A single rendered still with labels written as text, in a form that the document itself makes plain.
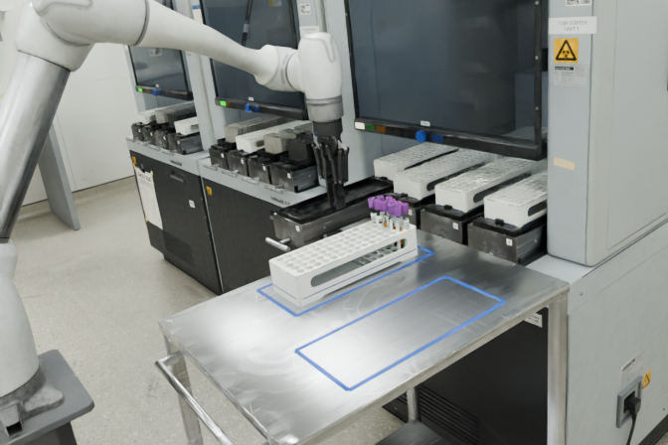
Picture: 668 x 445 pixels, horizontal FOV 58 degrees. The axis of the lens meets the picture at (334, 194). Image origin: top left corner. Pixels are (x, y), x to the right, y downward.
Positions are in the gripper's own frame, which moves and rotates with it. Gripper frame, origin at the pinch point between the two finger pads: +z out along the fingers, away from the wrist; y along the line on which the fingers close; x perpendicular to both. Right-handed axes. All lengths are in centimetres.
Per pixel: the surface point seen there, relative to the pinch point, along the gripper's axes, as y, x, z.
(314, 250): -30.5, 29.2, -3.1
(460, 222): -32.5, -11.3, 4.1
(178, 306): 135, 1, 83
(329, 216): -2.2, 4.4, 4.1
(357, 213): -2.2, -4.8, 6.3
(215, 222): 104, -12, 36
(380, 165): 6.2, -21.8, -1.3
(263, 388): -53, 56, 3
